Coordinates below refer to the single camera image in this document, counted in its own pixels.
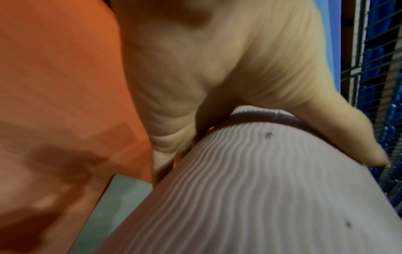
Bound person's left hand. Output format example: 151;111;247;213
108;0;390;185

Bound lilac yoga mat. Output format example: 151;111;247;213
94;105;402;254

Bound green yoga mat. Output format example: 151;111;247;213
69;173;155;254

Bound blue banner with white print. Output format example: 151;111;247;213
317;0;343;92

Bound black metal railing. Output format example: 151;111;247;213
340;0;402;216

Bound rows of blue stadium seats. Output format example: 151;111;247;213
355;0;402;216

